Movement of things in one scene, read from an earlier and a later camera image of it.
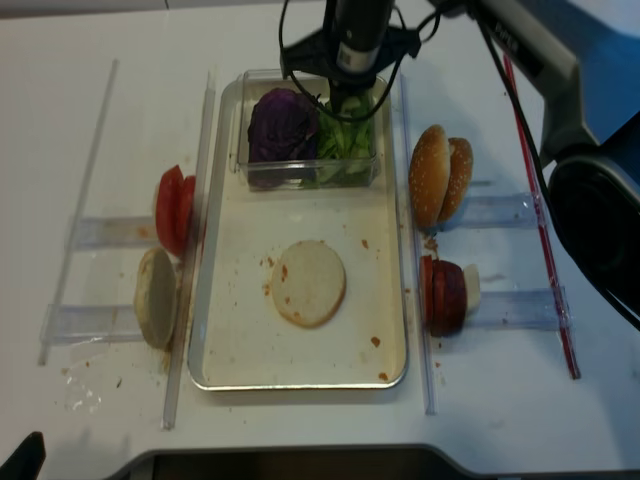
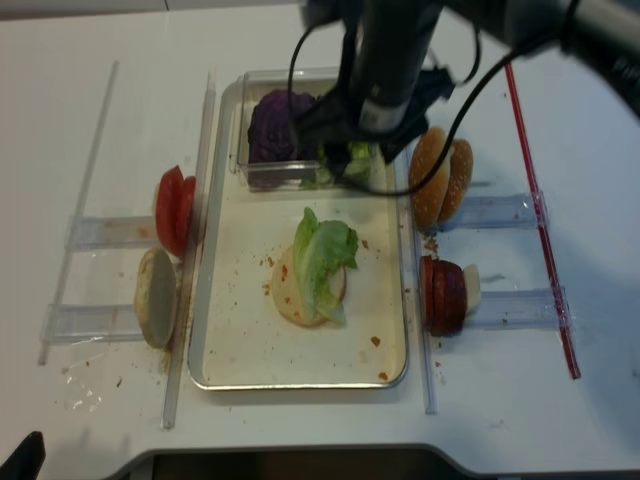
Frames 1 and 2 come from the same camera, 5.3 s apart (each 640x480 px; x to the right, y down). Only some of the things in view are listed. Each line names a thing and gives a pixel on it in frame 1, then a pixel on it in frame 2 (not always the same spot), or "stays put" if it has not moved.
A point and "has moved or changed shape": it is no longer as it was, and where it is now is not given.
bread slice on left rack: (155, 300) stays put
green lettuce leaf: (352, 106) has moved or changed shape
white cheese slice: (473, 290) stays put
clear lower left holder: (90, 323) stays put
